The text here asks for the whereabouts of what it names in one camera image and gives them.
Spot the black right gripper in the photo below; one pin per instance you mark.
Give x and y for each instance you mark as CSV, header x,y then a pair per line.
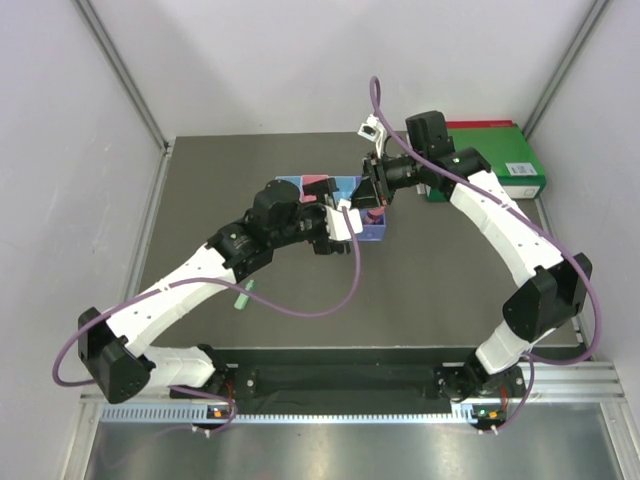
x,y
373,191

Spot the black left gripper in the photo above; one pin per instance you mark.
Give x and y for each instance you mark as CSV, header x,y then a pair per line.
x,y
321,244

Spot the pink cap pen tube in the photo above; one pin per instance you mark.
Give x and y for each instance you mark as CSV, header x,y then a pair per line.
x,y
374,217

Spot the pink drawer box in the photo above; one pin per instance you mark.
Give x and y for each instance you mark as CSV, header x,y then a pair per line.
x,y
308,180

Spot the sky blue drawer box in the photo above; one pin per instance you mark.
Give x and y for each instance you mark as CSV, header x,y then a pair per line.
x,y
345,187

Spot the light blue drawer box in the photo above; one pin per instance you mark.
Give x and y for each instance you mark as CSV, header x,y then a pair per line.
x,y
295,180

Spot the purple drawer box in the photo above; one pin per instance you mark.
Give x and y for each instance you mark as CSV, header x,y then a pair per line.
x,y
371,233

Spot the green ring binder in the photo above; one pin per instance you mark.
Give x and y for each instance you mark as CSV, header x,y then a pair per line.
x,y
524,188

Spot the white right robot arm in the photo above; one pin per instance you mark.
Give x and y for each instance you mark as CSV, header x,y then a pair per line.
x,y
550,289

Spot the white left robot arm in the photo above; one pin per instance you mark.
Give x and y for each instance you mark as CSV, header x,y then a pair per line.
x,y
116,347

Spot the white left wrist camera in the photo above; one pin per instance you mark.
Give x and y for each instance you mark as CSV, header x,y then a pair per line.
x,y
342,220

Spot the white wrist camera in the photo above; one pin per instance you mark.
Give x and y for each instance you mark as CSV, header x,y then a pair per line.
x,y
373,130
342,220

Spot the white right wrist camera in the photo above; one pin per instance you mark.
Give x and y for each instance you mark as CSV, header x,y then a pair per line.
x,y
373,130

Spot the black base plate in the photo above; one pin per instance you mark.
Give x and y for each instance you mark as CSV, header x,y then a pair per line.
x,y
425,381

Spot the left aluminium frame post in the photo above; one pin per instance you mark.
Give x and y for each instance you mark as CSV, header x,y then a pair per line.
x,y
106,45

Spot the aluminium frame post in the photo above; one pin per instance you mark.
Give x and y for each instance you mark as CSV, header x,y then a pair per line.
x,y
594,14
106,45

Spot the aluminium rail bar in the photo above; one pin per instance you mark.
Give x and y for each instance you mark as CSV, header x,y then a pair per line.
x,y
586,382
157,388

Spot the left aluminium rail bar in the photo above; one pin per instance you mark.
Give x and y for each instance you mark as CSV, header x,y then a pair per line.
x,y
157,388

